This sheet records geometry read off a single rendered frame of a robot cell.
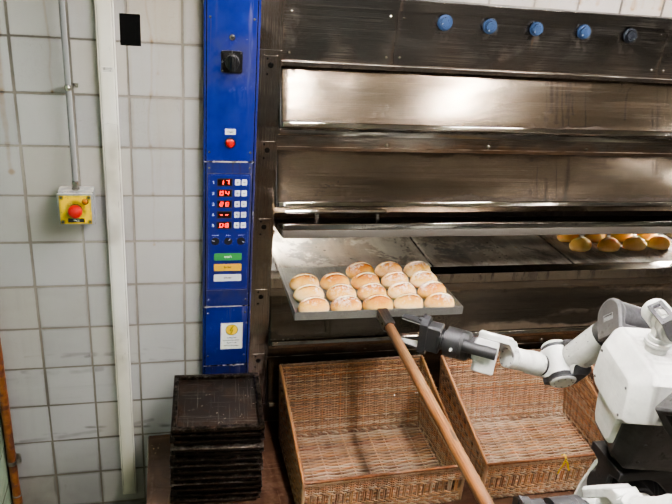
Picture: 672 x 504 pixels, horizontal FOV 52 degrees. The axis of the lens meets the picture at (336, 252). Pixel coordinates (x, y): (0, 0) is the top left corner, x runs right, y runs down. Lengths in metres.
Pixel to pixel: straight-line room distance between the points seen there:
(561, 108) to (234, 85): 1.10
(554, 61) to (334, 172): 0.81
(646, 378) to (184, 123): 1.43
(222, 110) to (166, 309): 0.71
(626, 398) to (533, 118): 1.04
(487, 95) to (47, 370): 1.72
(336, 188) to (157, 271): 0.64
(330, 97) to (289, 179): 0.29
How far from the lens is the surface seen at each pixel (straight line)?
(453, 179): 2.38
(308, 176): 2.23
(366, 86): 2.21
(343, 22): 2.16
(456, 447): 1.66
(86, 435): 2.67
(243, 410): 2.24
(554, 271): 2.72
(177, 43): 2.09
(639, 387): 1.76
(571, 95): 2.51
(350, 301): 2.14
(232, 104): 2.10
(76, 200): 2.15
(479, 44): 2.31
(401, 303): 2.20
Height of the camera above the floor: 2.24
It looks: 24 degrees down
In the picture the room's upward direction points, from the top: 5 degrees clockwise
